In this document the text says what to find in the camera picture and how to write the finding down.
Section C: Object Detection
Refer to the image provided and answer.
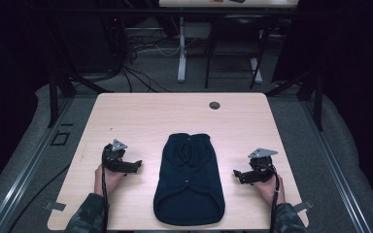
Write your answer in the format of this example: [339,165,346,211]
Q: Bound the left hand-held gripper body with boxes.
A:
[101,138,134,173]

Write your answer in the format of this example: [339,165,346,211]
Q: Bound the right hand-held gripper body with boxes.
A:
[247,148,279,183]

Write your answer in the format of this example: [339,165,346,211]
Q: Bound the person's right hand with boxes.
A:
[254,174,287,207]

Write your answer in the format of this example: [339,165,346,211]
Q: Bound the person's left hand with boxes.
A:
[93,164,126,198]

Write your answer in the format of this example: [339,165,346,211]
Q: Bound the light wooden table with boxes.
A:
[47,92,310,232]

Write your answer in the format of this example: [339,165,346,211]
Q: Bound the dark blue shorts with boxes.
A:
[153,132,226,227]

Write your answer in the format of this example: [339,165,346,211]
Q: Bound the white desk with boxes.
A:
[157,0,301,84]

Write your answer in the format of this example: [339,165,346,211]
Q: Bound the black chair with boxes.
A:
[204,15,275,90]

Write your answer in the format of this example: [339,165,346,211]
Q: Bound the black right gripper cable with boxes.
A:
[256,163,281,233]

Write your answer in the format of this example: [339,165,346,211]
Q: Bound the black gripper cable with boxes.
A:
[256,163,281,233]
[100,147,110,233]

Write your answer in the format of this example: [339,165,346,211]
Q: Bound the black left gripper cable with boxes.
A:
[100,147,110,233]

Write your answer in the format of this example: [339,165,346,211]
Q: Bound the grey metal table bracket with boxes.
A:
[44,201,67,212]
[291,200,315,214]

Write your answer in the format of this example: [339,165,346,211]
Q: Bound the aluminium floor rail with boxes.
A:
[300,96,373,233]
[0,96,76,233]

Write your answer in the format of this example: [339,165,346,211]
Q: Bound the black metal frame stand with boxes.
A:
[264,68,325,132]
[46,64,115,129]

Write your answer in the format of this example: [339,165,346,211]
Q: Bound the black floor cable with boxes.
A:
[7,164,72,233]

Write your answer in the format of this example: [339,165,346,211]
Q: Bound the tangle of floor cables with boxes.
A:
[118,30,184,94]

